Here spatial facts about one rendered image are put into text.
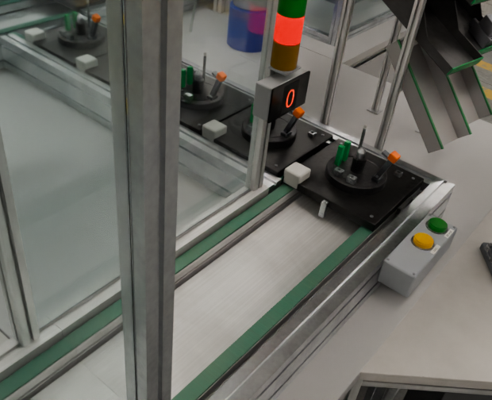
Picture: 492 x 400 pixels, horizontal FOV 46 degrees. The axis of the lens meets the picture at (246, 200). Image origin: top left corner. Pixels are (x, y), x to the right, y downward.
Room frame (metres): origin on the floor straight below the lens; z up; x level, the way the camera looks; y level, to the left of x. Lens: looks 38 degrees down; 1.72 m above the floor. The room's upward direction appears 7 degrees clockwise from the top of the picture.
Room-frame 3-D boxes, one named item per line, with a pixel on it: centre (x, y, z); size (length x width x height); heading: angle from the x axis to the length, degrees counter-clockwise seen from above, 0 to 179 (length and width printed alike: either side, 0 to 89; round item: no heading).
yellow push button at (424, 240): (0.91, -0.37, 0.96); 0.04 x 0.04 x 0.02
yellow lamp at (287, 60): (1.01, -0.04, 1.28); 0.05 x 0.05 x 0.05
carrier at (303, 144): (1.25, -0.03, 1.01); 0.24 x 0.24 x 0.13; 55
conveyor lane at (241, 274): (0.87, -0.05, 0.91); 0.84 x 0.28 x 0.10; 145
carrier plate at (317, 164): (1.10, -0.24, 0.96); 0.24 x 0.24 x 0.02; 55
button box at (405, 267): (0.91, -0.37, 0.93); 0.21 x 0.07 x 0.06; 145
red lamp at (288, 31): (1.01, -0.04, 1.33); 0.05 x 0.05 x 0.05
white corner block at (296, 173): (1.08, -0.11, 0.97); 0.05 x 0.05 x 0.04; 55
